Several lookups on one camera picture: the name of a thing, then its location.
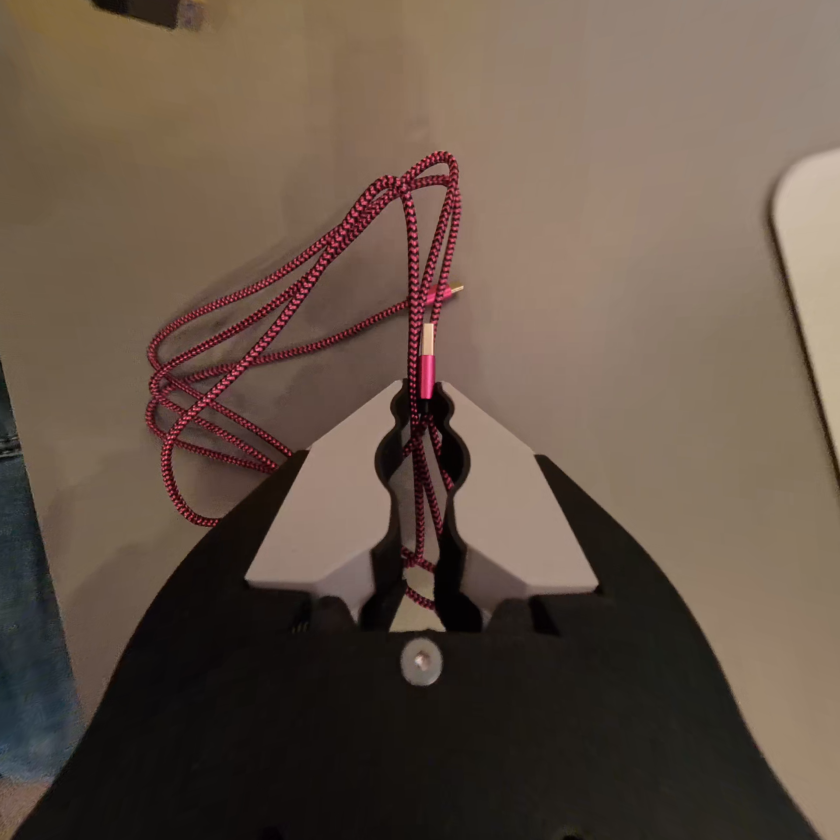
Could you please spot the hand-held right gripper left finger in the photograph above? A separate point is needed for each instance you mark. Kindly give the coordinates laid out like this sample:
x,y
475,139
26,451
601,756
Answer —
x,y
322,525

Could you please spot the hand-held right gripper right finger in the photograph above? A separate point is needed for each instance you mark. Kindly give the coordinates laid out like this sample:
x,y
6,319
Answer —
x,y
525,525

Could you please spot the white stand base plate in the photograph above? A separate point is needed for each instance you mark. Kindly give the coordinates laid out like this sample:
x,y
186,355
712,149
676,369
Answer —
x,y
814,289

